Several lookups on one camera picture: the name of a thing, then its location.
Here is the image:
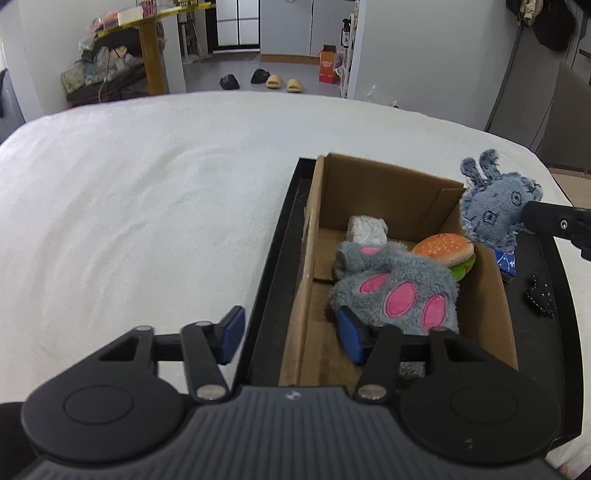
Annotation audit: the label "burger plush toy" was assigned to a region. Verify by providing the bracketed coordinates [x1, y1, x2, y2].
[410, 233, 476, 282]

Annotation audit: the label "dark hanging clothes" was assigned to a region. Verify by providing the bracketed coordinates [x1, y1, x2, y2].
[505, 0, 579, 52]

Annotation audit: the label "clutter pile under table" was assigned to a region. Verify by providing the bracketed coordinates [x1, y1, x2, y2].
[59, 34, 149, 105]

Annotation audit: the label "yellow round table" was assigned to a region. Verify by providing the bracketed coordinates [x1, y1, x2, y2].
[94, 2, 216, 96]

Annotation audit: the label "orange cardboard box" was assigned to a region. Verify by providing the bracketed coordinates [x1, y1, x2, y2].
[318, 45, 341, 84]

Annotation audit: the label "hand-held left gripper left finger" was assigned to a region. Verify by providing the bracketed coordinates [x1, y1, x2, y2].
[98, 305, 246, 403]

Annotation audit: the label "white paper ball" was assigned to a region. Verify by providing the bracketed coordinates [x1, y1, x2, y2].
[346, 214, 388, 244]

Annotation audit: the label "brown cardboard box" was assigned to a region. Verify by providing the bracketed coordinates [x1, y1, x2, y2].
[278, 152, 519, 389]

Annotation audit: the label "narrow white rack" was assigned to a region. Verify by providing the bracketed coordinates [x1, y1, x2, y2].
[339, 0, 361, 89]

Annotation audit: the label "denim rabbit plush toy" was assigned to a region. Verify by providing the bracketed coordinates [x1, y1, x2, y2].
[459, 148, 544, 253]

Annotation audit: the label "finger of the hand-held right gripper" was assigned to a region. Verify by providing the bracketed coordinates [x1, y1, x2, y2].
[519, 199, 591, 262]

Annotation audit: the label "black framed glass door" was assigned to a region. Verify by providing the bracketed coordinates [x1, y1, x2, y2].
[214, 0, 262, 52]

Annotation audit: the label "grey entrance door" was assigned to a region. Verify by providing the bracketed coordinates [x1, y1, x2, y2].
[483, 14, 591, 169]

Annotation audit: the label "grey pink paw plush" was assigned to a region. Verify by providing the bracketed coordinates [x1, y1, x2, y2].
[328, 240, 461, 380]

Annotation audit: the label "small black plush toy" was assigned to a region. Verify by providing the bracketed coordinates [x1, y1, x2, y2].
[523, 272, 557, 319]

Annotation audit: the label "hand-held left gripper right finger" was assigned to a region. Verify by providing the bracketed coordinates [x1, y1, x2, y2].
[336, 306, 486, 405]

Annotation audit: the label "black plastic tray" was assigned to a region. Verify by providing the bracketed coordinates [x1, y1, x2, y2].
[233, 156, 582, 449]

